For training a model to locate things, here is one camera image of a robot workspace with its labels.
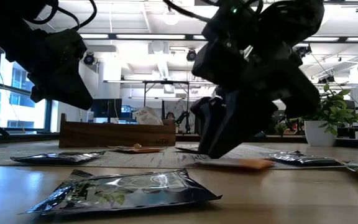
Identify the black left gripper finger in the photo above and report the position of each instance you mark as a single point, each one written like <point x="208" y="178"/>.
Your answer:
<point x="38" y="94"/>
<point x="70" y="93"/>

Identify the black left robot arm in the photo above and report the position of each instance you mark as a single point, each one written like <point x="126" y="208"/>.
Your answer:
<point x="5" y="25"/>

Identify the wooden tea organizer box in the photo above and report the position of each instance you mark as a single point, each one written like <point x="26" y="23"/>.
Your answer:
<point x="117" y="135"/>

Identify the white orange Tazo tea packet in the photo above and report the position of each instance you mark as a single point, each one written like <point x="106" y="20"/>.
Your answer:
<point x="247" y="163"/>
<point x="148" y="116"/>

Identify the small green plant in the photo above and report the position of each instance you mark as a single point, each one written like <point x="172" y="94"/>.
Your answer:
<point x="280" y="128"/>

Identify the black computer monitor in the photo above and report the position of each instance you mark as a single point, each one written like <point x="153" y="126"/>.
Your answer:
<point x="106" y="109"/>

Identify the yellow orange fruit tea packet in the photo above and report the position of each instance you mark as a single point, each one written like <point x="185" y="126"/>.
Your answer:
<point x="138" y="149"/>

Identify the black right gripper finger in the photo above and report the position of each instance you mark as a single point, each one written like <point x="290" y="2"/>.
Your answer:
<point x="247" y="118"/>
<point x="213" y="124"/>

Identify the black ceiling spotlight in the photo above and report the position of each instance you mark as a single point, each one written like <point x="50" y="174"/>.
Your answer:
<point x="191" y="55"/>
<point x="89" y="58"/>

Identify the long ceiling light strip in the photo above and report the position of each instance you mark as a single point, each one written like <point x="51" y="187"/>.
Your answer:
<point x="353" y="39"/>
<point x="148" y="36"/>

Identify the green plant in white pot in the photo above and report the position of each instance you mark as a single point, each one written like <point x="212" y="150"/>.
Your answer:
<point x="319" y="133"/>

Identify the black ceiling camera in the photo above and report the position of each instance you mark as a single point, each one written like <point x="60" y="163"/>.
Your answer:
<point x="303" y="50"/>

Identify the silver green snack packet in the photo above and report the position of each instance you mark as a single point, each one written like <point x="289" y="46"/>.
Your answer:
<point x="120" y="193"/>

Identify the grey woven placemat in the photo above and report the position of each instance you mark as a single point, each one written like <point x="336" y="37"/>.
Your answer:
<point x="154" y="160"/>

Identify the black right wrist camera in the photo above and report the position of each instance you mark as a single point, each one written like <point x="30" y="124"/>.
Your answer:
<point x="225" y="25"/>

